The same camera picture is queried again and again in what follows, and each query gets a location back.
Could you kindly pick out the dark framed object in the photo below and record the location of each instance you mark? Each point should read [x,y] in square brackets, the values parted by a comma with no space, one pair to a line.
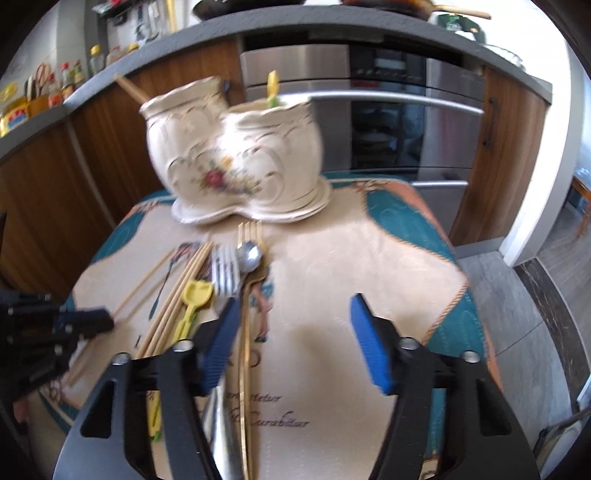
[558,438]

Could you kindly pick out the yellow packet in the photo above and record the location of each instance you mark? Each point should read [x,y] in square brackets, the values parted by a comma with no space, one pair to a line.
[13,113]

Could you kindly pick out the gold fork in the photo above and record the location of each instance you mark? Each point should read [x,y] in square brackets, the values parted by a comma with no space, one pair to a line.
[249,233]

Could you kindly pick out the light wooden chopstick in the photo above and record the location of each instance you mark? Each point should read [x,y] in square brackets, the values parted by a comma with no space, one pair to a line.
[179,295]
[185,297]
[171,293]
[145,282]

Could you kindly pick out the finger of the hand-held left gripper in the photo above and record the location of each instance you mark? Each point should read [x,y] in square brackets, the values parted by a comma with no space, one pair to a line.
[87,321]

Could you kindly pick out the black wok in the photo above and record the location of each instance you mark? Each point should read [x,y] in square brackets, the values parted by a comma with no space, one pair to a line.
[231,9]

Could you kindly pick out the silver spoon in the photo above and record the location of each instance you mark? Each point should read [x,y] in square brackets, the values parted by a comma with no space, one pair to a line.
[249,256]

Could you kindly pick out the stainless steel oven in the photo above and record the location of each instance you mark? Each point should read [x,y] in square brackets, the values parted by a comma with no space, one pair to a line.
[392,138]

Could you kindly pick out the white jar with red label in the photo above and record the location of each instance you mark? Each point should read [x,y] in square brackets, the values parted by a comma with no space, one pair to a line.
[114,56]

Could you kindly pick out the yellow knife holder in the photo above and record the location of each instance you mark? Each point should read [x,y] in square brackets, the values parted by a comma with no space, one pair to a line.
[37,105]

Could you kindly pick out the yellow green plastic utensil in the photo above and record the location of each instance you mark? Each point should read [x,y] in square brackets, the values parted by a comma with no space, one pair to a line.
[273,85]

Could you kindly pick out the printed horse tablecloth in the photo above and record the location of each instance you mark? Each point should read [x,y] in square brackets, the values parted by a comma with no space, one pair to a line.
[323,277]

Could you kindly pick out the silver fork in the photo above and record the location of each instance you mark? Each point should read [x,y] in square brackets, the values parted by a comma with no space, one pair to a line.
[226,272]

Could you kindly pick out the yellow plastic fork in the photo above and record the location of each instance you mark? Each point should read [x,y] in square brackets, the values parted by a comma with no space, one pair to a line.
[196,293]

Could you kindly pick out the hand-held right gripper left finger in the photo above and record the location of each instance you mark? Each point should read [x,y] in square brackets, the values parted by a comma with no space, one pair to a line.
[221,341]

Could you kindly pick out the narrow wooden kitchen cabinet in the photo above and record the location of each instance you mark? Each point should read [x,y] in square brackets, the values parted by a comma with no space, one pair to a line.
[503,161]

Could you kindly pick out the grey kitchen countertop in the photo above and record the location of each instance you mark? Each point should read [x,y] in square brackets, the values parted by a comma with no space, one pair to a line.
[323,27]

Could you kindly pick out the cream floral ceramic utensil holder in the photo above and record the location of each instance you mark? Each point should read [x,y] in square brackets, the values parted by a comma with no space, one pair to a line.
[207,152]

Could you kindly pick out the brown frying pan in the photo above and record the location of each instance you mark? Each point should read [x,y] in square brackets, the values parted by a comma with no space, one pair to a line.
[406,7]

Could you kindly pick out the sauce bottle with red cap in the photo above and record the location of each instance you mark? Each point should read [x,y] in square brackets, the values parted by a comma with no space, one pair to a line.
[54,92]

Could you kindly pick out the wooden chair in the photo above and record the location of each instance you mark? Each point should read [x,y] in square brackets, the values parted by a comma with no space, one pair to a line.
[581,189]

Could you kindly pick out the dark green container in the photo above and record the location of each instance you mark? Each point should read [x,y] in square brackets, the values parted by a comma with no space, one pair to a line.
[455,27]

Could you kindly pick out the clear bottle with yellow cap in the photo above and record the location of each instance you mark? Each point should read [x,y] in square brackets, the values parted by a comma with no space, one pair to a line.
[96,60]

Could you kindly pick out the yellow hanging utensil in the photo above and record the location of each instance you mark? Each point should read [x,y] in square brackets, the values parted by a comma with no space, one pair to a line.
[166,16]

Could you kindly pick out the white bowl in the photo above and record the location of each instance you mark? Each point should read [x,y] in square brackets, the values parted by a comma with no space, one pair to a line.
[505,55]

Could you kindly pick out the black wall shelf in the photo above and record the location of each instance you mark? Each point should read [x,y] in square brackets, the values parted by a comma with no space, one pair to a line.
[113,7]

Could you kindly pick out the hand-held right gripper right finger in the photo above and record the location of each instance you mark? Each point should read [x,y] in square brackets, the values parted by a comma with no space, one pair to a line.
[369,341]

